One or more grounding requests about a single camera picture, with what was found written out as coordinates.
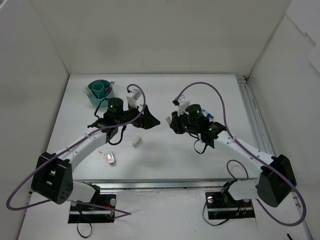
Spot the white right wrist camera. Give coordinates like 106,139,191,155
172,94,190,117

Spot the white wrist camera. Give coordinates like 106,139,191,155
172,94,190,117
126,88,142,109

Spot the teal round divided container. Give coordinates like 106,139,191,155
87,79,115,107

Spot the aluminium rail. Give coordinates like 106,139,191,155
235,75,297,208
69,177,251,193

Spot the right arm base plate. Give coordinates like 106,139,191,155
202,188,256,224

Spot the aluminium front rail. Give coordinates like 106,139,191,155
69,177,251,193

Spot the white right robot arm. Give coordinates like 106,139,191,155
166,104,297,208

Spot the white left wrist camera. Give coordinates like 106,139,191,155
126,88,142,109

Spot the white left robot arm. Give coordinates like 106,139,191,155
31,97,161,210

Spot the aluminium right side rail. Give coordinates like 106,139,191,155
235,75,297,208

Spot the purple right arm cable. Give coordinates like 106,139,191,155
174,81,307,227

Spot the long white eraser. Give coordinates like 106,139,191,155
166,116,172,125

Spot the yellow pen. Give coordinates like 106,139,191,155
83,86,93,99

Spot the eraser block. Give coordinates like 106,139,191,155
132,136,143,148

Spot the dark blue gel pen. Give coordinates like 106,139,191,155
105,81,114,96

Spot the red gel pen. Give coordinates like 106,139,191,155
106,81,115,95

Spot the clear blue-capped spray bottle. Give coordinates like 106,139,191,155
201,108,214,120

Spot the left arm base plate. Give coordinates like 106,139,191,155
67,192,117,224

